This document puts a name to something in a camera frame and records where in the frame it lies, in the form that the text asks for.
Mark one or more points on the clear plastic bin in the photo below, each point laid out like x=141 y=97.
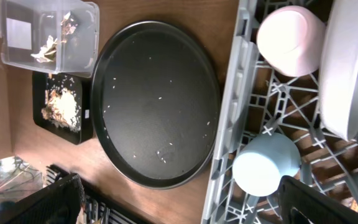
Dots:
x=26 y=24

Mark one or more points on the brown gold coffee wrapper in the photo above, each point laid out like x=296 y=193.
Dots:
x=68 y=25

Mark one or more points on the white tissue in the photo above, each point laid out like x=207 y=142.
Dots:
x=47 y=52

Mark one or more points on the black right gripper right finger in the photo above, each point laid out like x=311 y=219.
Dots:
x=299 y=203

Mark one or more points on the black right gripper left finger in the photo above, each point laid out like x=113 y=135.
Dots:
x=59 y=202

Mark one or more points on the pink cup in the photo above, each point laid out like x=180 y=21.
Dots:
x=291 y=40

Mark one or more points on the round black serving tray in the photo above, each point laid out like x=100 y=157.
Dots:
x=155 y=104

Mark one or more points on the food scraps pile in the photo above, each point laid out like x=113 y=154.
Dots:
x=62 y=109

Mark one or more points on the grey dishwasher rack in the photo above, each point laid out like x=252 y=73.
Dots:
x=259 y=100

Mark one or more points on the pale green plate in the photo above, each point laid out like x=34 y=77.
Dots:
x=338 y=74

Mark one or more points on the black rectangular tray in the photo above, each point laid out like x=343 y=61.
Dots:
x=80 y=86

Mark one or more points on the blue cup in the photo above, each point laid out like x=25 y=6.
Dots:
x=258 y=169

